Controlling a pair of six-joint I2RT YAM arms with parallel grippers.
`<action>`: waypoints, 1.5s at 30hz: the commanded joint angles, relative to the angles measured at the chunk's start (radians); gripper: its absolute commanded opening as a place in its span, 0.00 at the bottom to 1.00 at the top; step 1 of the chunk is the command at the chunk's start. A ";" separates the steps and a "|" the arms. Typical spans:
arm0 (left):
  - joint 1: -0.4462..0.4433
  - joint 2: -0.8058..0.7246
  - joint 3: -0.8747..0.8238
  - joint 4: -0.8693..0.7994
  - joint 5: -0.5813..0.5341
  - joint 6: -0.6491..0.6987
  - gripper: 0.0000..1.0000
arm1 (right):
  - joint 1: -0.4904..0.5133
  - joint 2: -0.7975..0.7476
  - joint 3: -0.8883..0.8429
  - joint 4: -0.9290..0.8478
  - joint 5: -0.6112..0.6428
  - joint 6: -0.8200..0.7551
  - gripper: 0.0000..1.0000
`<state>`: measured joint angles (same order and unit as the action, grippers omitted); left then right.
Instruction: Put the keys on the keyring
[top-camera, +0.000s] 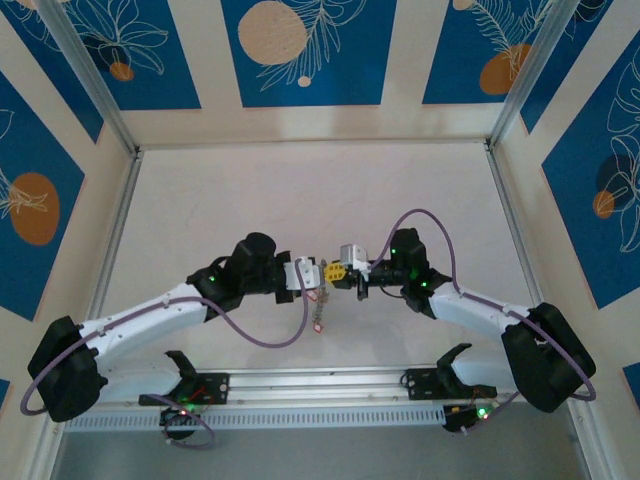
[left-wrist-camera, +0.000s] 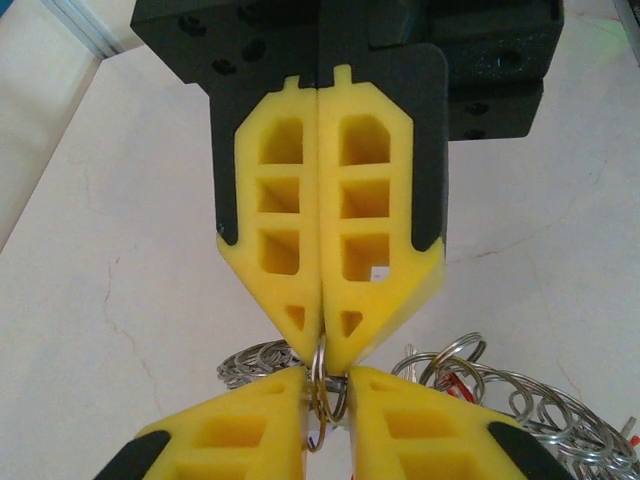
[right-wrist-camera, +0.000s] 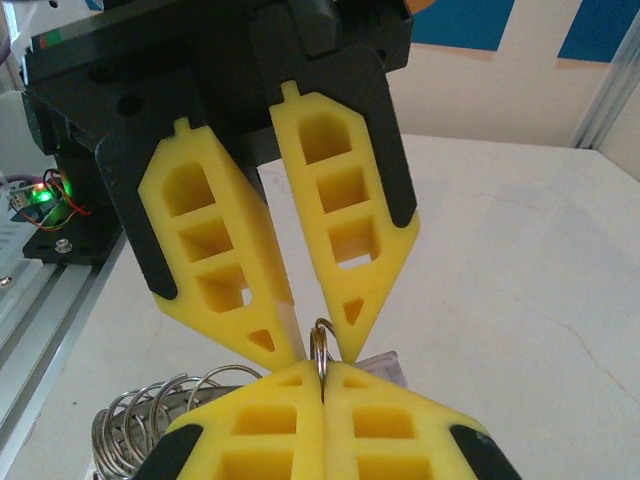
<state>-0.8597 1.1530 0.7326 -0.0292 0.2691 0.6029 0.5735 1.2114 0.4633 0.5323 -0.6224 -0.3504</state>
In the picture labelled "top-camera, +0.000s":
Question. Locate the red key tag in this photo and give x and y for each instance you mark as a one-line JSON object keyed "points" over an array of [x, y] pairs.
{"points": [[311, 295], [318, 327]]}

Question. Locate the silver keyring disc with rings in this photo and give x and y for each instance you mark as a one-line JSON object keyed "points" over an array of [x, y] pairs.
{"points": [[320, 310]]}

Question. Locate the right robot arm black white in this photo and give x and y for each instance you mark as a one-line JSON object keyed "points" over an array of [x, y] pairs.
{"points": [[475, 312]]}

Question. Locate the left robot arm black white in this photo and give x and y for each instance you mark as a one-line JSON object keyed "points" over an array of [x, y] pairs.
{"points": [[140, 320]]}

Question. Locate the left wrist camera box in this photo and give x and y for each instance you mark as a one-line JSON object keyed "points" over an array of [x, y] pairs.
{"points": [[311, 274]]}

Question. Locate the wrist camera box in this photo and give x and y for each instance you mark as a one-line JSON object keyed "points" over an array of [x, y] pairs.
{"points": [[311, 274], [352, 255]]}

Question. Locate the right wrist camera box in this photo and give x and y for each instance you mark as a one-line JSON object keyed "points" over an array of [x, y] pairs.
{"points": [[352, 255]]}

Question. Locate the aluminium mounting rail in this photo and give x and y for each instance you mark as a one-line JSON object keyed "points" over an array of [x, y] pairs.
{"points": [[325, 387]]}

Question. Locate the aluminium side rail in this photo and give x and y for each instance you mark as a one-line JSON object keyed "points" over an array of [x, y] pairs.
{"points": [[120, 225], [510, 215]]}

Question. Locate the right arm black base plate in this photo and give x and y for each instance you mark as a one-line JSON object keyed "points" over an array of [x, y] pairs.
{"points": [[420, 385]]}

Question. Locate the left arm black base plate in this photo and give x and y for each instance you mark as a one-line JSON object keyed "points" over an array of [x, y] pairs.
{"points": [[215, 387]]}

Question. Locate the aluminium back rail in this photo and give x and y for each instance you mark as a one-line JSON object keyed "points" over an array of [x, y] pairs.
{"points": [[310, 143]]}

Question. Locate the aluminium frame post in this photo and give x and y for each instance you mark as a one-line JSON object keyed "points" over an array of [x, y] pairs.
{"points": [[85, 65], [530, 70]]}

